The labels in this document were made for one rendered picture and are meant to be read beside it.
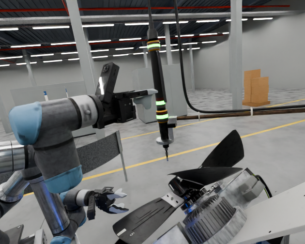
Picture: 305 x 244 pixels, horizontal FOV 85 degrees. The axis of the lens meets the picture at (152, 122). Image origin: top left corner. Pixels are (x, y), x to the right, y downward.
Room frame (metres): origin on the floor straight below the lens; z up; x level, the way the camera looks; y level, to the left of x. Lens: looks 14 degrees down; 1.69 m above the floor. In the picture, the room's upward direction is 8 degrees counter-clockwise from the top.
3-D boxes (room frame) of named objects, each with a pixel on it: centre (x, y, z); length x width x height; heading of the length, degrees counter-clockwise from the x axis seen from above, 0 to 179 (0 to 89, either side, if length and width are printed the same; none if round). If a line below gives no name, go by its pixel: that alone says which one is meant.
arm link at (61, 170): (0.35, 0.22, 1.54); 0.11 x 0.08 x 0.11; 42
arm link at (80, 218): (0.72, 0.45, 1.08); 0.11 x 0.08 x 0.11; 178
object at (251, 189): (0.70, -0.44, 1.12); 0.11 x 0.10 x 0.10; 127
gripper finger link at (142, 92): (0.47, 0.05, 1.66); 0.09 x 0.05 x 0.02; 116
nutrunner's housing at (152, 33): (0.62, -0.04, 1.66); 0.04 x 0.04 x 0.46
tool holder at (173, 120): (0.61, -0.05, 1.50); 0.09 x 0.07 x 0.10; 72
